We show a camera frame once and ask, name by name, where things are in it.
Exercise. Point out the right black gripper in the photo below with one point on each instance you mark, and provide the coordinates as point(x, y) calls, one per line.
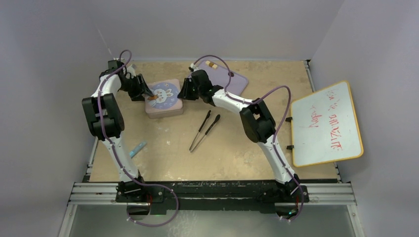
point(186, 94)

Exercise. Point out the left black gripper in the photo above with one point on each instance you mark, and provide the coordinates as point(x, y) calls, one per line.
point(141, 88)

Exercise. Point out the silver metal box lid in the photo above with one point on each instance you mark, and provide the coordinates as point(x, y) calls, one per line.
point(165, 94)

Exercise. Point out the black metal tongs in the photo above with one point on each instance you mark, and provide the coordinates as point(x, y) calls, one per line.
point(196, 142)

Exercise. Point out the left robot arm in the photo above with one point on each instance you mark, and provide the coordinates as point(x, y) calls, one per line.
point(105, 121)

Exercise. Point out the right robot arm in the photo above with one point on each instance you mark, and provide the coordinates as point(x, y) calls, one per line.
point(258, 124)

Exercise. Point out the purple plastic tray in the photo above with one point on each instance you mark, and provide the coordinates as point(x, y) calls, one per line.
point(218, 75)

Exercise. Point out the blue small marker cap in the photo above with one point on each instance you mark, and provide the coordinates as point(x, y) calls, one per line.
point(137, 149)

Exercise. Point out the yellow framed whiteboard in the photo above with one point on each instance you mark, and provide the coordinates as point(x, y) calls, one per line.
point(324, 127)

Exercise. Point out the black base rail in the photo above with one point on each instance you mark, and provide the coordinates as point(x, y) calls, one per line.
point(264, 196)

